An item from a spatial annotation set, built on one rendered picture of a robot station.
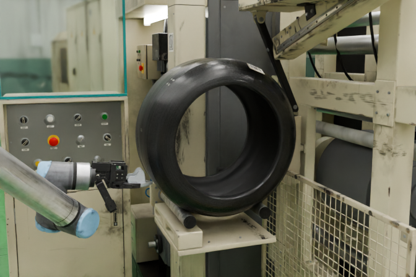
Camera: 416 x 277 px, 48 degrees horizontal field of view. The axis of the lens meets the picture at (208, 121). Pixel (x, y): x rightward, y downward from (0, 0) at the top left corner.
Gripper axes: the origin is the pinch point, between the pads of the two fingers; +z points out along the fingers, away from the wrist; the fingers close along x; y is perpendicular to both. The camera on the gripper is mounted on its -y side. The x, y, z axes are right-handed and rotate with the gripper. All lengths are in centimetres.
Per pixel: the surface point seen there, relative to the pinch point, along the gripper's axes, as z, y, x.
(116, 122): -3, 13, 64
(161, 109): -0.6, 27.3, -9.2
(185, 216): 11.5, -8.4, -9.3
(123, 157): 2, -4, 65
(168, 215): 10.6, -13.9, 8.4
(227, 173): 35.4, 1.6, 15.1
